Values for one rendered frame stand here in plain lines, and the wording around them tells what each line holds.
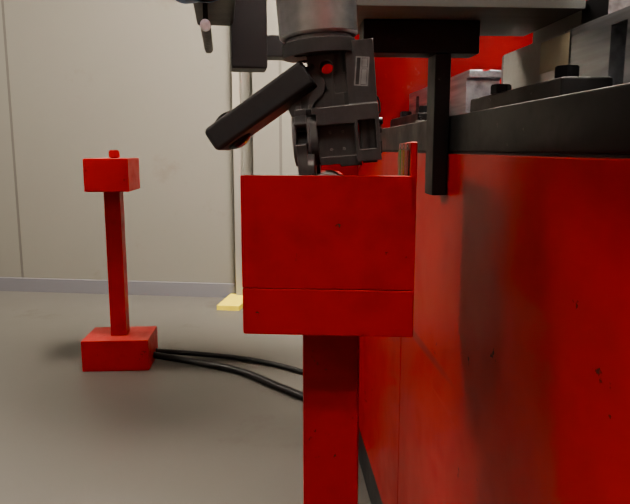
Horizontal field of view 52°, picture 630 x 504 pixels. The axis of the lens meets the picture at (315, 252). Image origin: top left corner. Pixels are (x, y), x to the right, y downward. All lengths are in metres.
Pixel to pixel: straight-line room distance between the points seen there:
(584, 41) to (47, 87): 3.48
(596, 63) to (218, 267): 3.09
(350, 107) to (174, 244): 3.18
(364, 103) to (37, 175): 3.52
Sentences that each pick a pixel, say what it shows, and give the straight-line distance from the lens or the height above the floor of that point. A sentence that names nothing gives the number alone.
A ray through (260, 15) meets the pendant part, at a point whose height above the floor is 1.27.
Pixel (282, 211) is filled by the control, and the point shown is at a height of 0.78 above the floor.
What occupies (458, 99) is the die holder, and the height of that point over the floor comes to 0.92.
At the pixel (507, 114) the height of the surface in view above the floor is 0.87.
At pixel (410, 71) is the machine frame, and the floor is 1.03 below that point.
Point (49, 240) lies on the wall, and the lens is 4.06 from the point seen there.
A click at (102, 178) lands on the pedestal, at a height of 0.73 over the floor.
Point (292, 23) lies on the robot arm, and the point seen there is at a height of 0.95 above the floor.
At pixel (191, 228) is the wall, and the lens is 3.69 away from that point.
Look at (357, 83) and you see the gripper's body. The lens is 0.62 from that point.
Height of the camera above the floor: 0.83
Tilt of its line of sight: 9 degrees down
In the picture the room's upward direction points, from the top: straight up
